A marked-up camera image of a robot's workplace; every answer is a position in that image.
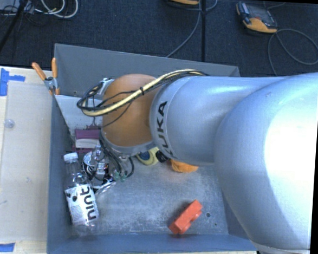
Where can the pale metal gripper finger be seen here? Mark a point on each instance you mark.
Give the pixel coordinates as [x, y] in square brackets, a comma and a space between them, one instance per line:
[110, 183]
[103, 190]

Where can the clear plastic bottle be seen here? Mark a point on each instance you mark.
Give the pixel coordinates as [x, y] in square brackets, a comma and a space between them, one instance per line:
[81, 202]

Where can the maroon box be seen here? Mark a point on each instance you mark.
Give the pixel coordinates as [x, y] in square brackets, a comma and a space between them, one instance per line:
[86, 138]

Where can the grey metal bin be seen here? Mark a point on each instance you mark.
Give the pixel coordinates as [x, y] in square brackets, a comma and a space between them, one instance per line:
[148, 199]

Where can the yellow and blue round toy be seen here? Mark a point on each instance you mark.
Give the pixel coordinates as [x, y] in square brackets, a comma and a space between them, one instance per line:
[146, 157]

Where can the orange soft toy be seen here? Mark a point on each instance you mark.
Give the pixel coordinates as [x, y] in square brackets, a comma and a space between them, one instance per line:
[183, 166]

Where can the pale flat board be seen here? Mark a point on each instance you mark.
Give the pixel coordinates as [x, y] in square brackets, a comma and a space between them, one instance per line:
[23, 163]

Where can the red-orange flat block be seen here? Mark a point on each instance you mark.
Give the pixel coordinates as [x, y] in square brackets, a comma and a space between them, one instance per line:
[185, 218]

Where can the black cylinder on white bracket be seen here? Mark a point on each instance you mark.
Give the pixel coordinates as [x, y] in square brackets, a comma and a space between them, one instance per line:
[162, 156]

